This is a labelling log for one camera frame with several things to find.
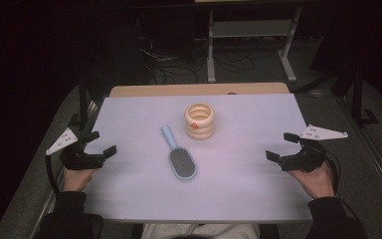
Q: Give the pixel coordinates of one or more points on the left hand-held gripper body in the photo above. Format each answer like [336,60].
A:
[79,161]

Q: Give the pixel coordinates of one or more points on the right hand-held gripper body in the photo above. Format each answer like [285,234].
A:
[303,159]

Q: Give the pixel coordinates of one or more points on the light blue hairbrush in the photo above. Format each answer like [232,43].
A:
[180,162]

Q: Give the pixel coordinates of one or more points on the person's left hand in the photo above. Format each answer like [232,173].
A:
[76,179]

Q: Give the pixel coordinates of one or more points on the person's right hand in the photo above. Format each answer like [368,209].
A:
[315,184]

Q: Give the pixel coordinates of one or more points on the white table mat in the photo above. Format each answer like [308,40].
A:
[238,172]

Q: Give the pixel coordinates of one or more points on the black metal stand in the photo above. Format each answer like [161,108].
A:
[83,99]
[358,99]

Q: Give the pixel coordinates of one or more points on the cream ringed cup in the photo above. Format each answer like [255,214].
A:
[199,127]

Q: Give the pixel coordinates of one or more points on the wooden table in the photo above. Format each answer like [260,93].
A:
[179,89]

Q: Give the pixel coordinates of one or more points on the person's lap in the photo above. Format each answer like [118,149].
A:
[199,230]

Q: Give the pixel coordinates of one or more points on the white-legged desk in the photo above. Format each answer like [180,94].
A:
[252,28]

